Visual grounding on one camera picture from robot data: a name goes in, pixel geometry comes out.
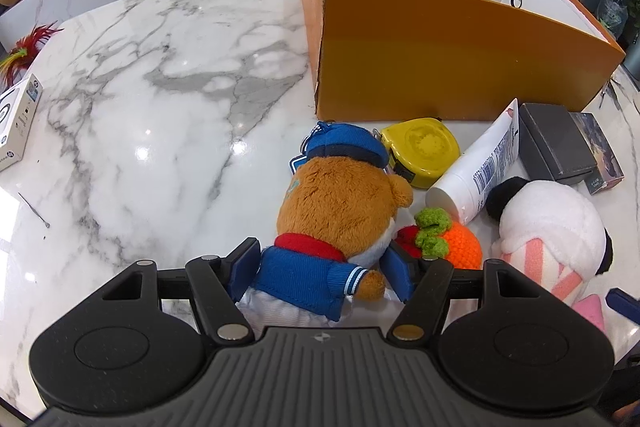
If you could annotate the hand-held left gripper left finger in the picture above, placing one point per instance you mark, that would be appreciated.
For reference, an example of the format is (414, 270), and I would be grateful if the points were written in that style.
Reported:
(245, 268)

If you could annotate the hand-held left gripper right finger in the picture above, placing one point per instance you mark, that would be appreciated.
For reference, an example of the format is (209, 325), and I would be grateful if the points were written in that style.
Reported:
(400, 273)

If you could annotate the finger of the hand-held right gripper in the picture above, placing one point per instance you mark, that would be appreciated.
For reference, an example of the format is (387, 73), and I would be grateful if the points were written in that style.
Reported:
(626, 303)

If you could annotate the brown bear plush blue outfit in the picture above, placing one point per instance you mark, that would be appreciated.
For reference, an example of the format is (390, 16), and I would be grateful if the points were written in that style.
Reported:
(330, 197)

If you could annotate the white pink panda plush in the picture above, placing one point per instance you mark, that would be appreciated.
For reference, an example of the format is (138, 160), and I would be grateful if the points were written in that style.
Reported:
(550, 217)

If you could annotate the white squeeze tube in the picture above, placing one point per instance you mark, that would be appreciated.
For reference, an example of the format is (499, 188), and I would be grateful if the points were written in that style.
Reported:
(480, 167)

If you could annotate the illustrated card box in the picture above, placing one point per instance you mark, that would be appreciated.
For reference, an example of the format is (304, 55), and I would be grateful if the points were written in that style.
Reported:
(604, 157)

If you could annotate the orange cardboard box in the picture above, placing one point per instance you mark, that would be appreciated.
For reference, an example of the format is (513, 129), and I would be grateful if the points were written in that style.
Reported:
(425, 57)

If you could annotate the small red toy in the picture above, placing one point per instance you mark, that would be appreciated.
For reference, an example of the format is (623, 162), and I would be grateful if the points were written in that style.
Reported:
(407, 238)

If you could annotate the orange crochet fruit green leaves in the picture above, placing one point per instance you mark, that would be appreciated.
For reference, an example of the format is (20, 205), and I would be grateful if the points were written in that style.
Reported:
(462, 248)

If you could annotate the yellow tape measure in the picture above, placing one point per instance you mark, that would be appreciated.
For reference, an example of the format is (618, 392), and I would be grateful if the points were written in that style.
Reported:
(425, 147)

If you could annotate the dark grey box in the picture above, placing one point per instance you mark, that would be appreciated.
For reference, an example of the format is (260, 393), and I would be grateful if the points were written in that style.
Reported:
(555, 142)

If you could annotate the thin metal pick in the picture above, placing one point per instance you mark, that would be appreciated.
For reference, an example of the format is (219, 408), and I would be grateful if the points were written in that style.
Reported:
(34, 210)

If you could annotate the white product box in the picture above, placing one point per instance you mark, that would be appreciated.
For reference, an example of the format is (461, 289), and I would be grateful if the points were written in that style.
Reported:
(15, 127)

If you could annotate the clear plastic bottle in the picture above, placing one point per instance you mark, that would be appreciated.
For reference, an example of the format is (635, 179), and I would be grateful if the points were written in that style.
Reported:
(612, 9)

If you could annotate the red feather toy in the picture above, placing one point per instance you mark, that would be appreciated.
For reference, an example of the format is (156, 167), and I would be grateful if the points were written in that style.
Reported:
(30, 44)

